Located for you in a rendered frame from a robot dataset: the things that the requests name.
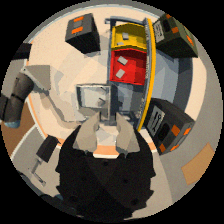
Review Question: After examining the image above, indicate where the red open bin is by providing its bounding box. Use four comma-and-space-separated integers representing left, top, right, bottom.
110, 48, 147, 86

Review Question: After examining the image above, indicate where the orange flat bar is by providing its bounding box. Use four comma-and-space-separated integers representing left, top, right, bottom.
137, 18, 156, 131

